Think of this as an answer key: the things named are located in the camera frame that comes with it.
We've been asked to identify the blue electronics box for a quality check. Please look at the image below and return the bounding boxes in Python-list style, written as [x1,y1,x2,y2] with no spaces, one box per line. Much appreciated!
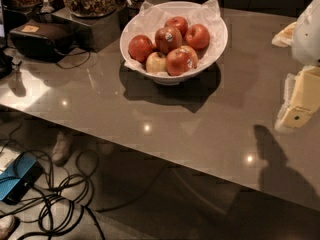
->
[0,154,43,205]

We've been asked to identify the red apple front centre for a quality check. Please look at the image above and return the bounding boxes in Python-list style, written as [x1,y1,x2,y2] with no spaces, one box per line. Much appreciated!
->
[166,48,194,76]

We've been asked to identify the red apple at right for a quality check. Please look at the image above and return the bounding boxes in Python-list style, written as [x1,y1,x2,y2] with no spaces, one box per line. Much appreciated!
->
[184,24,210,50]

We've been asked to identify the red-yellow apple behind front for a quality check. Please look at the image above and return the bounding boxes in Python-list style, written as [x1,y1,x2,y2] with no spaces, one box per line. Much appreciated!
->
[180,45,198,68]

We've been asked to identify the grey metal stand block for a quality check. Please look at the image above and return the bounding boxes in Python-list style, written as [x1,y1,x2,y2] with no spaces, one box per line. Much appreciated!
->
[52,8,121,52]

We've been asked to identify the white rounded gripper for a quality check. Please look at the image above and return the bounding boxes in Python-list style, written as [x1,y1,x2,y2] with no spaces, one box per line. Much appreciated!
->
[271,0,320,133]

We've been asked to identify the white shoe under table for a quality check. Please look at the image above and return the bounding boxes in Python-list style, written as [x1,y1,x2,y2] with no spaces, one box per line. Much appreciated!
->
[52,131,73,166]

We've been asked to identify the black floor cable bundle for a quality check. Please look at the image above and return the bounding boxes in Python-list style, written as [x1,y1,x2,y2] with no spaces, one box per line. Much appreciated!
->
[0,122,107,240]

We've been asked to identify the red apple at back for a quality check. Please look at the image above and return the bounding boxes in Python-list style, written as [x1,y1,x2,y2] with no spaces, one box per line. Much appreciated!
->
[164,16,188,36]

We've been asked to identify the white paper bowl liner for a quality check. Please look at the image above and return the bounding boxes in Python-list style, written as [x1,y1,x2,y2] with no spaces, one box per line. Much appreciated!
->
[122,0,227,78]

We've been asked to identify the yellow-green apple at front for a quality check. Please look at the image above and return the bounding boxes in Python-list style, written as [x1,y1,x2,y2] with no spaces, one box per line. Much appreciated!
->
[146,52,166,73]

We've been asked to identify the dark object left edge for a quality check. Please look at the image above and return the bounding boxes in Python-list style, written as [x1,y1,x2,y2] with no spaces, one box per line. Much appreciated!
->
[0,48,13,79]

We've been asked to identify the white shoe bottom left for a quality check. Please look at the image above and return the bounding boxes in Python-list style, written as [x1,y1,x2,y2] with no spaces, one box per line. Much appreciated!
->
[0,215,16,240]

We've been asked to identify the metal scoop in jar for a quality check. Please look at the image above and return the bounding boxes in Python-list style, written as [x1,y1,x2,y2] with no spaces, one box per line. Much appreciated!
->
[40,0,54,13]

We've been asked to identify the white ceramic bowl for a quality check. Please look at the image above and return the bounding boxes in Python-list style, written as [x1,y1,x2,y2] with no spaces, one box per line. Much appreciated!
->
[119,0,229,86]

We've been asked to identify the black cable on table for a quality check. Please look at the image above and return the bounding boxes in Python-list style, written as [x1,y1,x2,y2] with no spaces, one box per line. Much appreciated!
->
[53,47,92,70]

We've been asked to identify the red apple far left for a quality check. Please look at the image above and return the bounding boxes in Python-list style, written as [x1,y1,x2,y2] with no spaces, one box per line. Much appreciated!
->
[128,35,155,63]

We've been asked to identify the black box with label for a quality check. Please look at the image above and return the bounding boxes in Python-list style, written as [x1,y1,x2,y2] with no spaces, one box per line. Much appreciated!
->
[9,20,74,62]

